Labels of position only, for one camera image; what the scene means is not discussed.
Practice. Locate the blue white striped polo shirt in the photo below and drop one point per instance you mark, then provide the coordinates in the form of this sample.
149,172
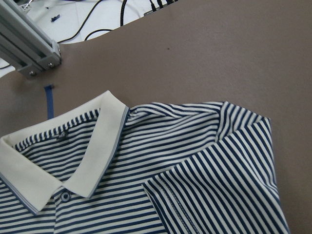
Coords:
104,168

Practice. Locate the aluminium frame post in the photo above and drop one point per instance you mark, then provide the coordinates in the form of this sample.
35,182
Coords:
23,44

